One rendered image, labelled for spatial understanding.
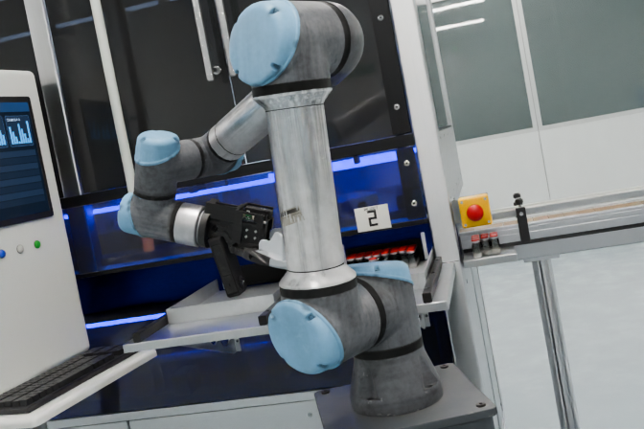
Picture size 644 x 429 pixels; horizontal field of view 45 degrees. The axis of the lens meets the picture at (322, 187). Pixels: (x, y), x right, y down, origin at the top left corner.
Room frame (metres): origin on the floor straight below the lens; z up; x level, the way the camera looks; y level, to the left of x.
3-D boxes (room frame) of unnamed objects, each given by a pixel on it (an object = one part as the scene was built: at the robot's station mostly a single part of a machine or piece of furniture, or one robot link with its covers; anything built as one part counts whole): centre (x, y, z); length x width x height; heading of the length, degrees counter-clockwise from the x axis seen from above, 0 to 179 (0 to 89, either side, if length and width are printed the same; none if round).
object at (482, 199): (1.89, -0.36, 0.99); 0.08 x 0.07 x 0.07; 167
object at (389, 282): (1.24, -0.05, 0.96); 0.13 x 0.12 x 0.14; 138
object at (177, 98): (2.04, 0.41, 1.50); 0.47 x 0.01 x 0.59; 77
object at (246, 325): (1.79, 0.09, 0.87); 0.70 x 0.48 x 0.02; 77
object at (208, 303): (1.90, 0.24, 0.90); 0.34 x 0.26 x 0.04; 167
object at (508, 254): (1.92, -0.38, 0.87); 0.14 x 0.13 x 0.02; 167
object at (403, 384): (1.24, -0.06, 0.84); 0.15 x 0.15 x 0.10
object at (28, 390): (1.72, 0.65, 0.82); 0.40 x 0.14 x 0.02; 160
